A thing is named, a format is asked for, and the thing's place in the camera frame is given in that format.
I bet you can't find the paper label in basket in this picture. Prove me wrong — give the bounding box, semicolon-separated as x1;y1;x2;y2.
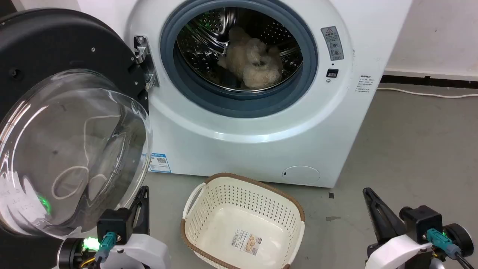
230;229;263;256

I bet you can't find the cream laundry basket brown rim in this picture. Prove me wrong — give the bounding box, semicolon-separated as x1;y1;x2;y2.
180;173;306;269

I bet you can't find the small printed text label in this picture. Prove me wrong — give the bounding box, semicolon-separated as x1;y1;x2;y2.
355;75;375;93

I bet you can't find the white front-load washing machine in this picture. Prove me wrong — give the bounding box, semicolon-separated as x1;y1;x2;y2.
77;0;414;188

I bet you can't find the beige plush toy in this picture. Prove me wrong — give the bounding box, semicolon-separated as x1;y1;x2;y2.
217;25;283;89

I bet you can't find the black baseboard strip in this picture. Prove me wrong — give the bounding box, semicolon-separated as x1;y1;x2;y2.
380;75;478;89

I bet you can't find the white floor cable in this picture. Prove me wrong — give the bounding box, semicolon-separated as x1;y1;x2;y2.
376;87;478;99

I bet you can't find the round white filter cover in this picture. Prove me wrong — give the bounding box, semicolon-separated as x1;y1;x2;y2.
282;166;321;185

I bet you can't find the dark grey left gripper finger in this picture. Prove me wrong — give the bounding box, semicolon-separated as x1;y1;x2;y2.
127;186;150;236

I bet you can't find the washer door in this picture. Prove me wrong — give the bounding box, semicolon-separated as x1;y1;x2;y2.
0;8;154;269

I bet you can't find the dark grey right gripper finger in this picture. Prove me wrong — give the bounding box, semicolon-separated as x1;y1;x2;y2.
363;187;407;244

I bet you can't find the teal plug cable right gripper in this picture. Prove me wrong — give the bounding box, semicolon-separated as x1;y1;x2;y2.
426;228;478;269

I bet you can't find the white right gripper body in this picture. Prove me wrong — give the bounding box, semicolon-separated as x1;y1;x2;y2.
366;235;435;269

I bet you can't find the teal plug cable left gripper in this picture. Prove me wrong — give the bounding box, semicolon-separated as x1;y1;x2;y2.
79;231;122;269

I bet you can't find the stainless steel drum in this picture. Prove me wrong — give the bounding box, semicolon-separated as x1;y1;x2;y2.
176;7;304;90

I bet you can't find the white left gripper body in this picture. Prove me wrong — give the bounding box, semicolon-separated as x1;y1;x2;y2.
108;233;172;269

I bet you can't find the metal door hinge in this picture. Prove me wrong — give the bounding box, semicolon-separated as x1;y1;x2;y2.
134;35;160;89

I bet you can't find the grey warning sticker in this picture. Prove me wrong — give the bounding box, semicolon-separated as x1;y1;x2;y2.
321;26;345;61

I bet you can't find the teal plug cable gripper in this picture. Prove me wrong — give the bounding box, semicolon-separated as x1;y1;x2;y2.
79;231;122;269
426;228;478;269

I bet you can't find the blue QR code sticker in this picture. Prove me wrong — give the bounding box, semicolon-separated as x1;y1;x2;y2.
149;152;172;173

